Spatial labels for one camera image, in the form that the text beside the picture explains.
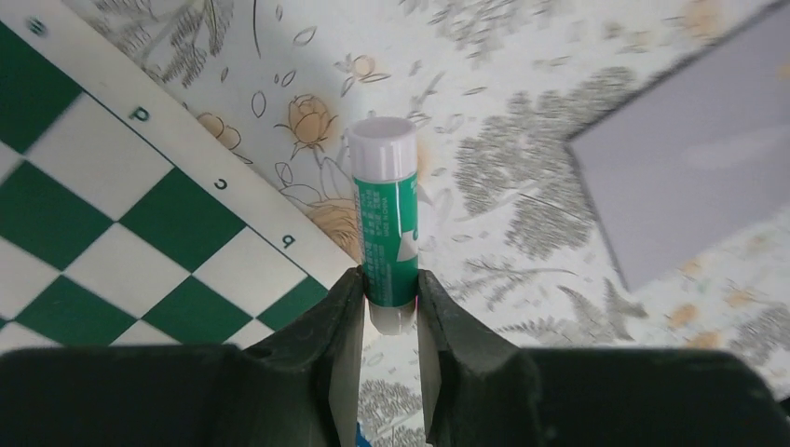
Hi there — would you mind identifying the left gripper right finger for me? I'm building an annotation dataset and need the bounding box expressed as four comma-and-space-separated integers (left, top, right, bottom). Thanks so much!
417, 270, 789, 446

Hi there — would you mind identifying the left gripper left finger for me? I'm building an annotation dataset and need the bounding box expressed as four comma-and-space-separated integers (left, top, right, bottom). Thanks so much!
1, 267, 364, 446

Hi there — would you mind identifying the green white glue stick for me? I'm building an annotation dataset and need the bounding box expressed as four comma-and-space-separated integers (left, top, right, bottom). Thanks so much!
346, 116, 419, 335

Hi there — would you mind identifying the green white chessboard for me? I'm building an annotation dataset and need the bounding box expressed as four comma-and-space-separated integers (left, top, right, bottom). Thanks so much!
1, 1, 352, 352

